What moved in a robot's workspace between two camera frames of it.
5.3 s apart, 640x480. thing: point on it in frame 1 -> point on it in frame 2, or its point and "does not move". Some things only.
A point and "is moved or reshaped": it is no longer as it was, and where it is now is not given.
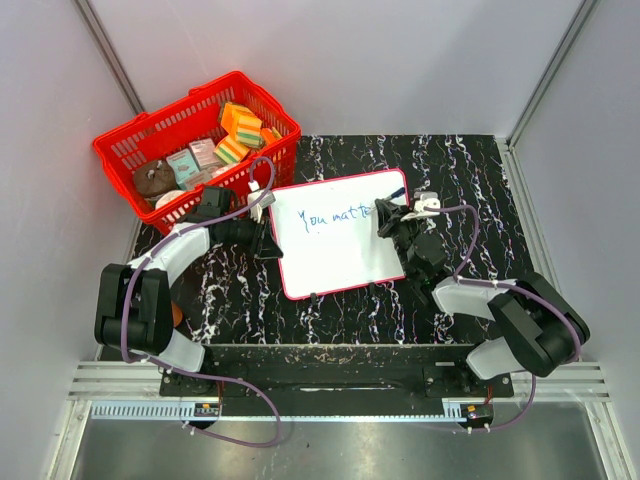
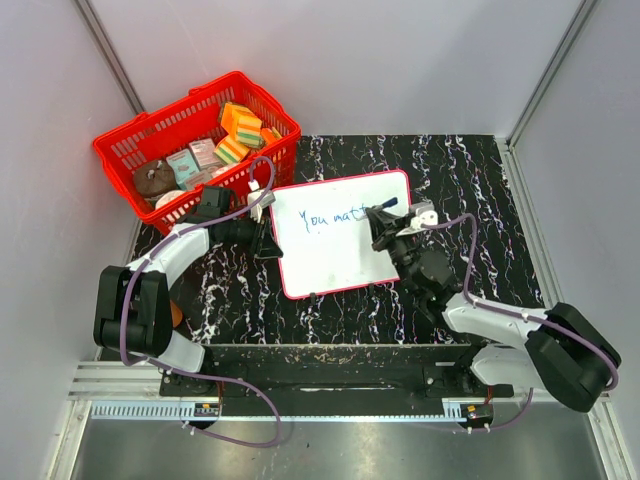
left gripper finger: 264,229 does not move
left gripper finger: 268,250 does not move
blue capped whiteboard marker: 395,194 is moved or reshaped
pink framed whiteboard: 327,238 does not move
